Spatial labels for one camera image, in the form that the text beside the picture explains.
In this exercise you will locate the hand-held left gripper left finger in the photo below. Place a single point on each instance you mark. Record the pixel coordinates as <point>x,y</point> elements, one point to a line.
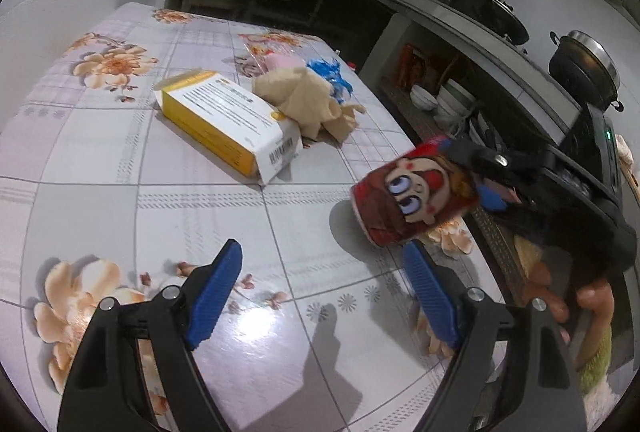
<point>215,297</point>

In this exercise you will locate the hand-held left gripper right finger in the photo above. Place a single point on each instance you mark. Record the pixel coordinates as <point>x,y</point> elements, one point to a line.
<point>430,297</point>

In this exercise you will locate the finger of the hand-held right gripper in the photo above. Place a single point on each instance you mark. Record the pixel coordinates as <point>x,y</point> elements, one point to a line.
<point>492,198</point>
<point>495,159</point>

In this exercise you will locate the red cartoon print can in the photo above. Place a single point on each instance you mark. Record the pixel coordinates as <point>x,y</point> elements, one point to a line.
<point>400,202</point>

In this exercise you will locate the person's right hand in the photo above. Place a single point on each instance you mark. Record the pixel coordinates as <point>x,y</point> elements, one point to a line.
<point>595,304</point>

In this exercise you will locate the stack of white bowls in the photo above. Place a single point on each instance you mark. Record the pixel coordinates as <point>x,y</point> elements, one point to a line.
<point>455,104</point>

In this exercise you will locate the cream cloth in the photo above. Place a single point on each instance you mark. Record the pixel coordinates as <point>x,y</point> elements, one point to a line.
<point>626,157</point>

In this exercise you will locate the floral plastic tablecloth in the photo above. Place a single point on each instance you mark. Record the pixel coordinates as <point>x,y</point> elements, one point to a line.
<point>200,222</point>

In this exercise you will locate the white bowl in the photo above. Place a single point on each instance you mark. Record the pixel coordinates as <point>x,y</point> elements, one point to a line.
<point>424,98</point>

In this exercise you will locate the red seasoning packets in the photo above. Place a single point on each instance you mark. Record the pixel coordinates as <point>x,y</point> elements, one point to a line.
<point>412,64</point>

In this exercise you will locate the black pot with steel lid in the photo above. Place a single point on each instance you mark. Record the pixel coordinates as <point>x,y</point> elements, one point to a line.
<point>582,67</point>

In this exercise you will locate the black wok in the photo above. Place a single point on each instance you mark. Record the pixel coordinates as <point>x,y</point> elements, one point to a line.
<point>510,27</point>

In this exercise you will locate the concrete kitchen counter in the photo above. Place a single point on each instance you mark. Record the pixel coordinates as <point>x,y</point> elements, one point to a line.
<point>450,19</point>

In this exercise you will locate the green and white fluffy rug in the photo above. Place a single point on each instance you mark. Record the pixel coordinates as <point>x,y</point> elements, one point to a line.
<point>597,372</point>

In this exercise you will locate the dark bottle with red cap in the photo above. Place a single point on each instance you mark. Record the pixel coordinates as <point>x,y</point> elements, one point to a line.
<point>352,65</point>

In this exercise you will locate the yellow and white box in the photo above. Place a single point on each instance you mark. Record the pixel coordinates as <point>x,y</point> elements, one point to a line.
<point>220,122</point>

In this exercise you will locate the blue crumpled plastic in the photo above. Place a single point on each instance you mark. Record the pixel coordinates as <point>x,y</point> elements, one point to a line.
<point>330,74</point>

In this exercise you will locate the beige crumpled cloth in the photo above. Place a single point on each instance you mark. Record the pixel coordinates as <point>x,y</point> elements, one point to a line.
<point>300,97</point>

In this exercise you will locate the clear zip bag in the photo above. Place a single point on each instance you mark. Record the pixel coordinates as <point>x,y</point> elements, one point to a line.
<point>280,61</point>

